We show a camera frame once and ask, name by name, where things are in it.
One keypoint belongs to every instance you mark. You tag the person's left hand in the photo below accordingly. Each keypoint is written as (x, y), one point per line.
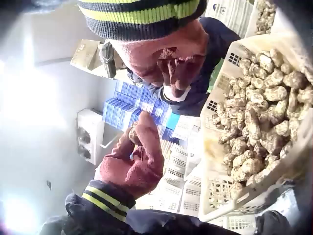
(132, 171)

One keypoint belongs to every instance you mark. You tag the person's right hand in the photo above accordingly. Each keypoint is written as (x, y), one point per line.
(144, 29)

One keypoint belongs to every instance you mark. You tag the person's left fingers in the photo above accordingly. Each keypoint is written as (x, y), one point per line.
(123, 140)

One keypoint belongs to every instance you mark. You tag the person's right fingers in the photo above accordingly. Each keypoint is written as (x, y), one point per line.
(171, 76)

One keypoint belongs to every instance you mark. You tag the person's left thumb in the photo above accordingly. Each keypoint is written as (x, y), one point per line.
(149, 129)

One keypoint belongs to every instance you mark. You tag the single brown speckled lump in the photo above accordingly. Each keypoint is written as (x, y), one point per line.
(134, 135)

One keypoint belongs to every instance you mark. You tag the stack of blue boxes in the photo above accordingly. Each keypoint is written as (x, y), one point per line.
(122, 110)

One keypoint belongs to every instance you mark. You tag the white cooling fan unit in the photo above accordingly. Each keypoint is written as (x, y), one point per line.
(89, 137)

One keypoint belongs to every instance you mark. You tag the stack of white crates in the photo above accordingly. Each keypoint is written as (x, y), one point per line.
(178, 171)

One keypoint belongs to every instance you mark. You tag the white printed sack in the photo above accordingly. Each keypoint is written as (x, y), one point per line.
(229, 14)

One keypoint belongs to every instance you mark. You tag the cardboard box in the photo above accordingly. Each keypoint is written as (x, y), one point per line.
(84, 55)

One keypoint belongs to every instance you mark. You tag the small white plastic crate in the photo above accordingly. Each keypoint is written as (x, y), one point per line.
(249, 27)

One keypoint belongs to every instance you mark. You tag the pile of speckled lumps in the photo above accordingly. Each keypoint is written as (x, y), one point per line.
(259, 110)

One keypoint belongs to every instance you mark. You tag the large white plastic crate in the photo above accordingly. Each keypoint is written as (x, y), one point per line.
(220, 193)

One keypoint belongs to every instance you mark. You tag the heap of speckled lumps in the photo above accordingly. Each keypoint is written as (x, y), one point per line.
(265, 14)

